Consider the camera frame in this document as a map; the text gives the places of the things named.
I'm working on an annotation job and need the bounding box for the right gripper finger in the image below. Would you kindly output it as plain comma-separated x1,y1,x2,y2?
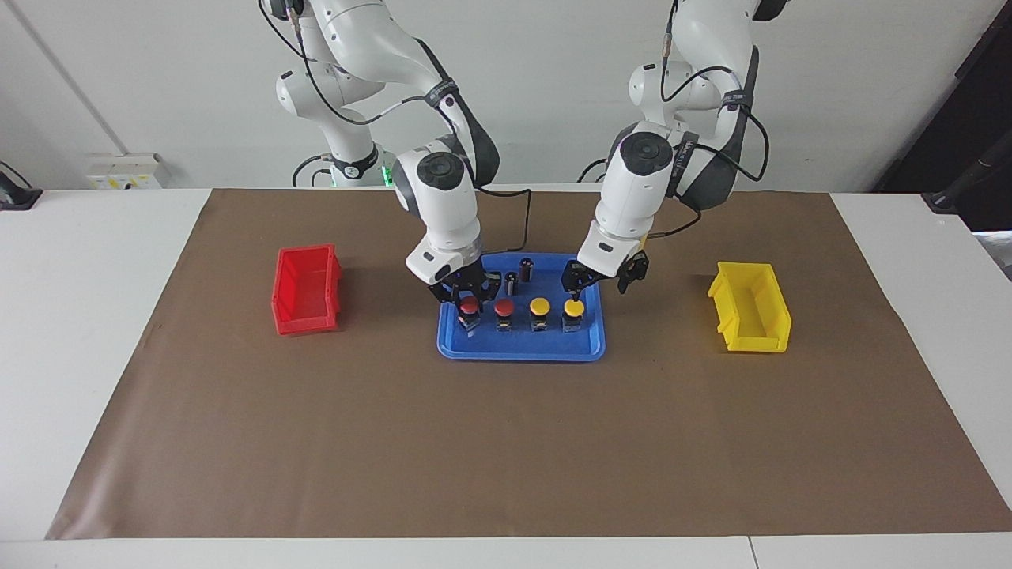
477,273,504,319
429,286,465,326

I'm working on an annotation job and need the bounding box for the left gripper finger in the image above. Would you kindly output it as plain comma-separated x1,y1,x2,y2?
561,262,589,306
618,250,651,296

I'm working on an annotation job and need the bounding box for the blue plastic tray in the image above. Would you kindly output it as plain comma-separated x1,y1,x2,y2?
437,252,607,363

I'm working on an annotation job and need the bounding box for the yellow plastic bin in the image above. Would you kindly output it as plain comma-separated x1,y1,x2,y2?
708,262,792,353

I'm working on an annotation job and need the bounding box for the red plastic bin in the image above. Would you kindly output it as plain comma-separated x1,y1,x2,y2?
270,243,343,337

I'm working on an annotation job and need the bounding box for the brown table mat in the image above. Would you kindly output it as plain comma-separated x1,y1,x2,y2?
46,188,1012,541

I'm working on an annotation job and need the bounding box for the black tripod stand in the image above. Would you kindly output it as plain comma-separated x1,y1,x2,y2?
921,150,1012,214

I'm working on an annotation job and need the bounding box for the black board panel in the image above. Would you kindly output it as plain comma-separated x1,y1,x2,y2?
874,8,1012,232

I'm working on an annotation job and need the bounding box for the black stand foot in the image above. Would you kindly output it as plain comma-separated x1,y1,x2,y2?
0,161,43,211

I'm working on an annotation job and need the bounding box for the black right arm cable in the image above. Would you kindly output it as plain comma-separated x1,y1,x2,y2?
258,0,532,255

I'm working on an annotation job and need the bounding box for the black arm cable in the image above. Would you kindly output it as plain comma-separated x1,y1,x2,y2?
258,0,532,255
660,0,772,238

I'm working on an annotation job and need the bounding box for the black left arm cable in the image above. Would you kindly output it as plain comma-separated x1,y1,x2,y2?
660,0,772,238

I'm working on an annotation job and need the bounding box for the white wall socket box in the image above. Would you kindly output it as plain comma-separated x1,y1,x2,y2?
85,153,172,190

